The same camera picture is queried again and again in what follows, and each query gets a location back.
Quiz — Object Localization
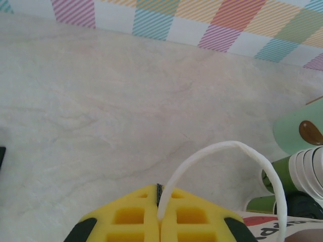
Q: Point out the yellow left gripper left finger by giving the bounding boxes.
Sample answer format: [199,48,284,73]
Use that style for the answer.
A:
[63,184,161,242]

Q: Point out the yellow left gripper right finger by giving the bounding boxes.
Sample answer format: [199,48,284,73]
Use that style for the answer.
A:
[160,186,260,242]

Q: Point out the green paper coffee cup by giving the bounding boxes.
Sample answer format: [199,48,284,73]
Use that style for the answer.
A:
[244,194,280,215]

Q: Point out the white red paper gift bag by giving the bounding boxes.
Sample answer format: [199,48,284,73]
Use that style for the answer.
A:
[156,140,323,242]

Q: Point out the black plastic cup lid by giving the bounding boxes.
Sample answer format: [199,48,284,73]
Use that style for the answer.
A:
[284,192,319,219]

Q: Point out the stack of paper cups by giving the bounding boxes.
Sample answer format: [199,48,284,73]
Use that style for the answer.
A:
[261,145,323,205]

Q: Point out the mint green tin holder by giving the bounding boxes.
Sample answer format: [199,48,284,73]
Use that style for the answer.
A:
[273,95,323,152]

